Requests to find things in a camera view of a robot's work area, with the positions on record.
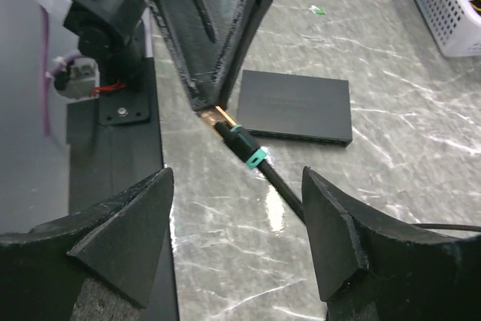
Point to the white wire basket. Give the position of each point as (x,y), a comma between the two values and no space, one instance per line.
(454,24)

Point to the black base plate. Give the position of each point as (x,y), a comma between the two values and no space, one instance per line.
(106,160)

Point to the black network switch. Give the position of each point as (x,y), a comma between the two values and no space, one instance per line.
(314,109)

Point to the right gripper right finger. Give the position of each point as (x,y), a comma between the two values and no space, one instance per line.
(371,266)

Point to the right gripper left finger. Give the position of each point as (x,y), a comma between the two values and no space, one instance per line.
(117,242)

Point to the small green white scrap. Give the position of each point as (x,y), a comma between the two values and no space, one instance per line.
(315,10)

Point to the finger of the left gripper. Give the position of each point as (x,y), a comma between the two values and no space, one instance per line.
(208,40)

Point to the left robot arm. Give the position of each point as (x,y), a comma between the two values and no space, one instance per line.
(105,29)

